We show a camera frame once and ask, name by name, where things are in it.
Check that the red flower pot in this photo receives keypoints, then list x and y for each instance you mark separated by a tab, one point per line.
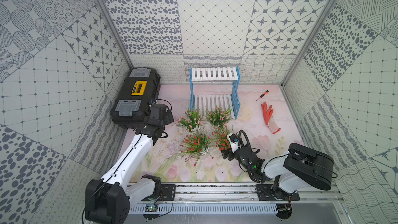
221	138
195	145

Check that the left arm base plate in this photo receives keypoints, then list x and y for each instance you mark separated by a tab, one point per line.
165	192

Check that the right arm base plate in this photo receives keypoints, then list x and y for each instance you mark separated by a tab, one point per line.
269	192

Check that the black plastic toolbox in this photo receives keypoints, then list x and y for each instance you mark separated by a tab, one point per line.
132	105

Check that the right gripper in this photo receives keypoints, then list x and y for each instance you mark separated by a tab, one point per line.
228	152

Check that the orange black screwdriver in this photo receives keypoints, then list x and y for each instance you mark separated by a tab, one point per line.
262	95

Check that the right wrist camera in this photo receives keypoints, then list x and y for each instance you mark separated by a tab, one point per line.
234	142

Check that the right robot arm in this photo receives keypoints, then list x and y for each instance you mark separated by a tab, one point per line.
282	176

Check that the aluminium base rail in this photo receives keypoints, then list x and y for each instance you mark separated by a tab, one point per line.
195	193

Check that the blue white wooden rack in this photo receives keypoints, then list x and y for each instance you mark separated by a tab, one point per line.
213	87

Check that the pink flower pot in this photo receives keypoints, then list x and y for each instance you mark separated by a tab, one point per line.
191	121
218	118

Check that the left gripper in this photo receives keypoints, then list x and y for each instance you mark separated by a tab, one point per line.
168	117

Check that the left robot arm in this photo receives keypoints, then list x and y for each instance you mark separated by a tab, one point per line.
108	200

